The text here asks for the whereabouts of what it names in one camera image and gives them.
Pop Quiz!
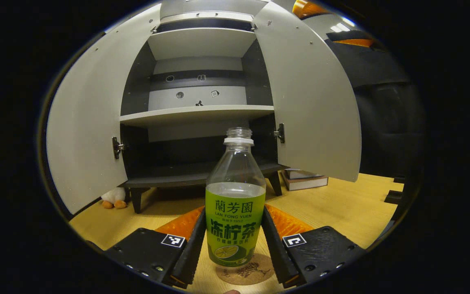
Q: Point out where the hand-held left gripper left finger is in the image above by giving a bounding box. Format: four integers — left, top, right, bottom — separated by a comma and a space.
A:
104, 205, 207, 290

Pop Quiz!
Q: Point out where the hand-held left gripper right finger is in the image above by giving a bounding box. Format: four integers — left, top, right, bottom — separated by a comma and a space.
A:
261, 203, 368, 289

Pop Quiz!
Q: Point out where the round cork coaster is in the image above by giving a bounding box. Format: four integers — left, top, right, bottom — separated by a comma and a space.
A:
215, 252, 275, 285

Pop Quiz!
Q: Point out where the clear bottle with green label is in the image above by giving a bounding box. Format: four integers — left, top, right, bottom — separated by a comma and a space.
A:
205, 127, 267, 268

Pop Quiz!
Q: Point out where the grey cabinet door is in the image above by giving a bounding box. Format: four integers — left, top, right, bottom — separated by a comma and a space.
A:
253, 1, 362, 183
46, 3, 162, 215

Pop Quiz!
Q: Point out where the grey cabinet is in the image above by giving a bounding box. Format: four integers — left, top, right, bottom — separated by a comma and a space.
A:
119, 0, 288, 214

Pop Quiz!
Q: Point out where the grey cabinet shelf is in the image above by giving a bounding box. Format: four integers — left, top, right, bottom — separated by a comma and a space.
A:
147, 28, 257, 61
120, 105, 275, 128

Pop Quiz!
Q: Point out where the ceiling light panel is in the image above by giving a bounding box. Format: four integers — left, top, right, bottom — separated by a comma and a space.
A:
330, 16, 356, 33

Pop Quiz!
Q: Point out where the black backdrop cloth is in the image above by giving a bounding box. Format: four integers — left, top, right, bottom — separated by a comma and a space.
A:
325, 16, 425, 180

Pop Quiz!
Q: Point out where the white plush duck toy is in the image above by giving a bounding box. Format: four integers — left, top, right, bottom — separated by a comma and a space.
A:
101, 187, 128, 209

